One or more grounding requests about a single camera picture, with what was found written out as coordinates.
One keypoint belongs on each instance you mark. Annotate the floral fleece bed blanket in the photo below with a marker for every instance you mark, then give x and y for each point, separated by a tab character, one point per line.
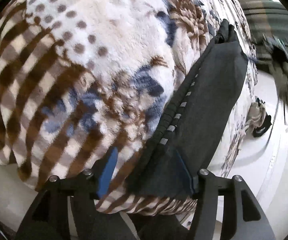
80	76

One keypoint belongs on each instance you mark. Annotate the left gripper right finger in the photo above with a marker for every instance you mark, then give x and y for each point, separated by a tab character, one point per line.
221	204

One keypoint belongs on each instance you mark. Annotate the beige crumpled garment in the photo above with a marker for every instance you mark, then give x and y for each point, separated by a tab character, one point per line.
256	115

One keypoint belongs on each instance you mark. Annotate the black striped sweater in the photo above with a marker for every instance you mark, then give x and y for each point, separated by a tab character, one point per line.
193	122

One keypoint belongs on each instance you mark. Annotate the black grey garment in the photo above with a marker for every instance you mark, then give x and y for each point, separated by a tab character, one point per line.
259	131

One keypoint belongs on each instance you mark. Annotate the right green curtain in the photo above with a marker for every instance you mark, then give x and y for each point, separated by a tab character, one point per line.
266	18

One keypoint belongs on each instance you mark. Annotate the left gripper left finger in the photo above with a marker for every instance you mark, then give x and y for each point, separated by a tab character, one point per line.
47	216

